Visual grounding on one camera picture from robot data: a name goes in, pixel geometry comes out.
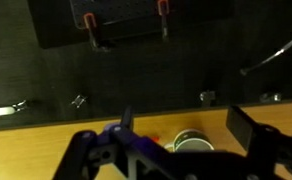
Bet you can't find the white and green mug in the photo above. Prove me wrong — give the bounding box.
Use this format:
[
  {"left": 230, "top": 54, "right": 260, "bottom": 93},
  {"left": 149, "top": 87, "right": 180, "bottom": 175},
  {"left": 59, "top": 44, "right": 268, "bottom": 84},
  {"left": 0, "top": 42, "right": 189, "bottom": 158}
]
[{"left": 163, "top": 129, "right": 216, "bottom": 154}]

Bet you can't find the small metal caster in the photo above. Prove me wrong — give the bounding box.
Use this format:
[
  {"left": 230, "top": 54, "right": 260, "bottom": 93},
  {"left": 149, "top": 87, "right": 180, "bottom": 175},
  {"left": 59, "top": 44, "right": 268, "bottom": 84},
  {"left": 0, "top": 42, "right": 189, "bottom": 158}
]
[
  {"left": 259, "top": 91, "right": 283, "bottom": 104},
  {"left": 199, "top": 89, "right": 217, "bottom": 107}
]

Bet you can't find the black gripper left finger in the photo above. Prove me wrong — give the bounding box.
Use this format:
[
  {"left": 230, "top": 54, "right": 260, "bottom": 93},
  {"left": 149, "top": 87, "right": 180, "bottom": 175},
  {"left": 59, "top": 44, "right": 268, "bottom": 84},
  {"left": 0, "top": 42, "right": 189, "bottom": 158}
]
[{"left": 51, "top": 106, "right": 170, "bottom": 180}]

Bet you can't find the thin metal rod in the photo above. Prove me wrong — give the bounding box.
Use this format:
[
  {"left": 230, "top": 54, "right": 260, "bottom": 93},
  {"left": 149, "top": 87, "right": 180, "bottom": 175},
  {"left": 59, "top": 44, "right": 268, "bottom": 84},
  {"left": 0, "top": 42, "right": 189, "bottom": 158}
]
[{"left": 239, "top": 27, "right": 292, "bottom": 77}]

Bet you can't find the black wire rack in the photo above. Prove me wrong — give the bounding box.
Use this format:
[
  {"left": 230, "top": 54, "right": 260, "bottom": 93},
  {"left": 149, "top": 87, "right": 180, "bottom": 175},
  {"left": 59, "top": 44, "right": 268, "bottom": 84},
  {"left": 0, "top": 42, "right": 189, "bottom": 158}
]
[{"left": 27, "top": 0, "right": 235, "bottom": 50}]

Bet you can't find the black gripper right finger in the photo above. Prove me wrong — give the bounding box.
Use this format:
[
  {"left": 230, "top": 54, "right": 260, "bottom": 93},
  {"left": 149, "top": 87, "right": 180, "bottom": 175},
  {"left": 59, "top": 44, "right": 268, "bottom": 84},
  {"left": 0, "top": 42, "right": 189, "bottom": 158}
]
[{"left": 225, "top": 105, "right": 292, "bottom": 180}]

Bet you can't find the small metal clip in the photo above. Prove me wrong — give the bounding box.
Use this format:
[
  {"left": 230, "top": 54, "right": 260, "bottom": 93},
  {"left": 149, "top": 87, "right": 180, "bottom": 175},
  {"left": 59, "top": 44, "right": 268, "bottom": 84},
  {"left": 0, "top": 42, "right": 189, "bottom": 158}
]
[{"left": 70, "top": 94, "right": 88, "bottom": 109}]

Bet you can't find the orange-handled clamp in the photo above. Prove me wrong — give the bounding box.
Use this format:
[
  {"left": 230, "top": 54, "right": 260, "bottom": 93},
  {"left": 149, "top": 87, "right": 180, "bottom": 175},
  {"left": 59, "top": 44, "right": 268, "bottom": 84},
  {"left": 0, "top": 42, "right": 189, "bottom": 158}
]
[
  {"left": 82, "top": 12, "right": 111, "bottom": 52},
  {"left": 156, "top": 0, "right": 171, "bottom": 40}
]

